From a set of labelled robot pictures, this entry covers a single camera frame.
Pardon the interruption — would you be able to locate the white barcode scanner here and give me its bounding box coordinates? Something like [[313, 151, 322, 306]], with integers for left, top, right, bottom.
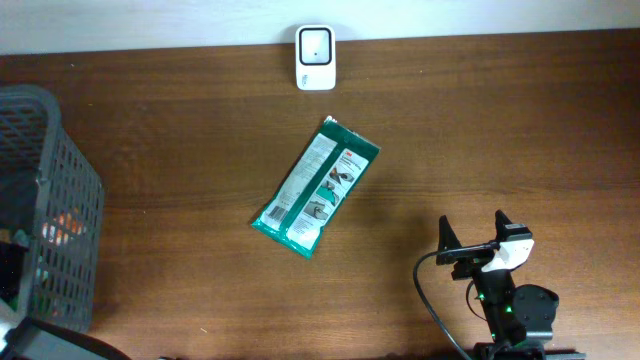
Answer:
[[295, 24, 337, 91]]

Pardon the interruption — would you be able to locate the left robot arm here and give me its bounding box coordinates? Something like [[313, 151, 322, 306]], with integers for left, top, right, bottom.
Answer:
[[1, 301, 129, 360]]

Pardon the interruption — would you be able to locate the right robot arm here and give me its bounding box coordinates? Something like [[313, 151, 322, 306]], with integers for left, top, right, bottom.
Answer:
[[436, 210, 587, 360]]

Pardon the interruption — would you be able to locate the green white gloves package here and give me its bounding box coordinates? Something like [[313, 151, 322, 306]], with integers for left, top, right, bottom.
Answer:
[[252, 116, 380, 259]]

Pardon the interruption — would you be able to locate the grey plastic basket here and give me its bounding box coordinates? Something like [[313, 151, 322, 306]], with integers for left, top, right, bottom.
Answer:
[[1, 85, 104, 333]]

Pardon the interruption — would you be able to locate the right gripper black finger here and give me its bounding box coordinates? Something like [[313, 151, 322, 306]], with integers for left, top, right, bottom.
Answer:
[[438, 215, 462, 250], [495, 210, 520, 240]]

